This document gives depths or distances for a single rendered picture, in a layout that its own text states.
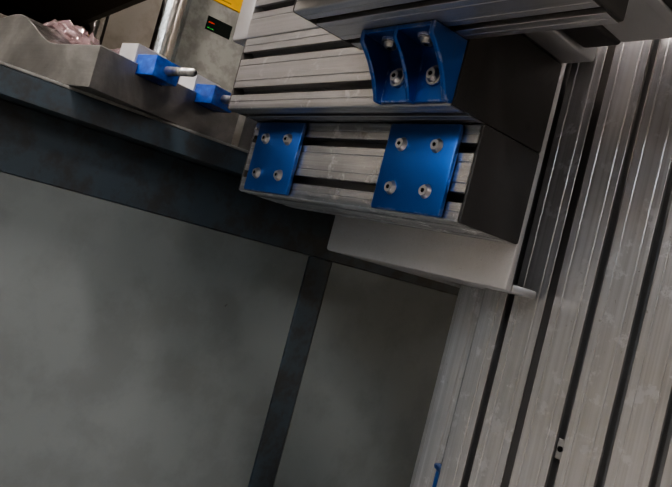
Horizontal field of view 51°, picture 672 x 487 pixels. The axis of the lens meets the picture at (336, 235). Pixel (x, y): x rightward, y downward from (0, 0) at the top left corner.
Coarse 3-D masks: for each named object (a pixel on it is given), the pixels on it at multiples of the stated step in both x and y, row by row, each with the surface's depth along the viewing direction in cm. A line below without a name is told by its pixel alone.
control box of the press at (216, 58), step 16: (192, 0) 197; (208, 0) 199; (224, 0) 202; (240, 0) 205; (192, 16) 197; (208, 16) 200; (224, 16) 203; (192, 32) 198; (208, 32) 201; (224, 32) 203; (176, 48) 196; (192, 48) 198; (208, 48) 201; (224, 48) 204; (240, 48) 207; (176, 64) 196; (192, 64) 199; (208, 64) 202; (224, 64) 205; (224, 80) 205
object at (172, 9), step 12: (168, 0) 180; (180, 0) 181; (168, 12) 180; (180, 12) 182; (96, 24) 235; (156, 24) 181; (168, 24) 180; (180, 24) 183; (96, 36) 236; (156, 36) 180; (168, 36) 180; (156, 48) 180; (168, 48) 181
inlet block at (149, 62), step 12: (132, 48) 93; (144, 48) 94; (132, 60) 93; (144, 60) 92; (156, 60) 91; (168, 60) 92; (144, 72) 91; (156, 72) 91; (168, 72) 91; (180, 72) 90; (192, 72) 89; (168, 84) 94
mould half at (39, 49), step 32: (0, 32) 102; (32, 32) 97; (32, 64) 95; (64, 64) 91; (96, 64) 87; (128, 64) 91; (128, 96) 92; (160, 96) 96; (192, 96) 100; (192, 128) 102; (224, 128) 106
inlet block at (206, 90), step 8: (184, 80) 103; (192, 80) 102; (200, 80) 102; (208, 80) 103; (192, 88) 101; (200, 88) 101; (208, 88) 100; (216, 88) 100; (200, 96) 101; (208, 96) 100; (216, 96) 100; (224, 96) 100; (200, 104) 102; (208, 104) 100; (216, 104) 100; (224, 104) 101
